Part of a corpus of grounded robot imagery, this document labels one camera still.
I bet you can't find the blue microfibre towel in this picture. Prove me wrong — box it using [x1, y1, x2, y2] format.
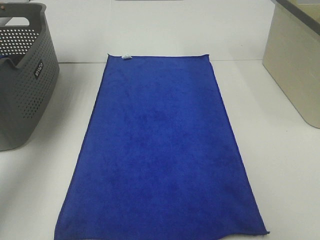
[54, 55, 267, 240]

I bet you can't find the beige storage box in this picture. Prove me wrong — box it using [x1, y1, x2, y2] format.
[262, 0, 320, 128]

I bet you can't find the grey perforated laundry basket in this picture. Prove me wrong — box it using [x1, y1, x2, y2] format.
[0, 2, 60, 151]

